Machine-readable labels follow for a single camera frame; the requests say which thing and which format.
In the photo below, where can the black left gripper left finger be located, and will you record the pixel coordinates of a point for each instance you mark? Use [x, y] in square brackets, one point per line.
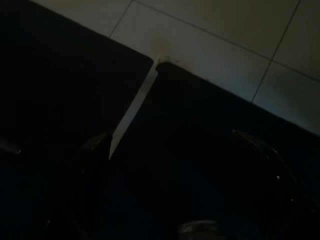
[85, 180]

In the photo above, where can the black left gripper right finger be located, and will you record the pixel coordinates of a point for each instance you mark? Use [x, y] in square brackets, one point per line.
[270, 180]

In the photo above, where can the large black floor mat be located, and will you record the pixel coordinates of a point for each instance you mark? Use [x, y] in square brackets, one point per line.
[62, 87]

